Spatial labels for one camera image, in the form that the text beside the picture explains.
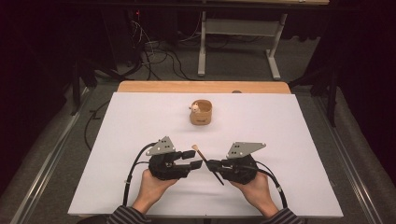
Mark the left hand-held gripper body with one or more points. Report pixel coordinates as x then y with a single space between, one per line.
166 166

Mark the dark green paint brush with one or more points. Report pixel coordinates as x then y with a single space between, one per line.
202 157

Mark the person's left hand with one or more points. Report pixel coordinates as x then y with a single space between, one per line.
152 189

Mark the tan paper pen holder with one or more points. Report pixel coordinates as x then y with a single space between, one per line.
202 116

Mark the black metal stand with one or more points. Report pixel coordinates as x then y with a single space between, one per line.
330 87
81 77

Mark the person's right hand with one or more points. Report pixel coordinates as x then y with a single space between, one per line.
257 193

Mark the wooden table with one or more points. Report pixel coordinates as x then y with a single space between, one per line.
186 86

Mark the small cream toy figure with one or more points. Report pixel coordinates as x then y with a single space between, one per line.
195 108

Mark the aluminium floor rail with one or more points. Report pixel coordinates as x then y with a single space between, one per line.
46 161
351 161

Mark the white metal desk frame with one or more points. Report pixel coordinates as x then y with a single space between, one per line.
236 26

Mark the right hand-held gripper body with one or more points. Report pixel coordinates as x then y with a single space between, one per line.
239 169

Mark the white table sheet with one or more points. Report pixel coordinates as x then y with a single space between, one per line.
140 124

